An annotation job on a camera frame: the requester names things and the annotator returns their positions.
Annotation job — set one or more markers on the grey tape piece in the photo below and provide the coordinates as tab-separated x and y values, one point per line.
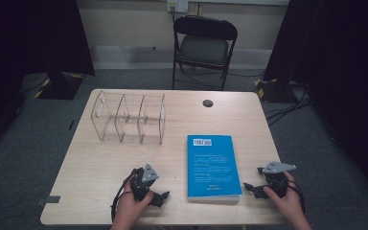
48	200

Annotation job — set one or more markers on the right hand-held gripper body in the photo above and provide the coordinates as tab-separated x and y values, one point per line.
278	183

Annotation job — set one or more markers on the person's right hand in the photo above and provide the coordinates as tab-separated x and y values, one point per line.
289	202

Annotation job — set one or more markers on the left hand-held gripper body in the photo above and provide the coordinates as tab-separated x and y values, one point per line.
137	187

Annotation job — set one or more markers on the clear acrylic book rack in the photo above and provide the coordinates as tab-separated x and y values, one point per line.
127	121

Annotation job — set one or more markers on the person's left hand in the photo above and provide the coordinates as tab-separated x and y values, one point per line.
129	207

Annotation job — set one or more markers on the white wall socket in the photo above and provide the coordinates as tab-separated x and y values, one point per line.
177	5

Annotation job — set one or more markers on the blue book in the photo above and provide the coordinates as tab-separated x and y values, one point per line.
213	169

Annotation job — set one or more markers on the black stand base yellow tape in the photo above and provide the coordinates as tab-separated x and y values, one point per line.
273	91
59	86

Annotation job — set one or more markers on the black folding chair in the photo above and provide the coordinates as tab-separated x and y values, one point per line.
204	48

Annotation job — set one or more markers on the black curtain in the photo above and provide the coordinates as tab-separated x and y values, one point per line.
338	64
28	38

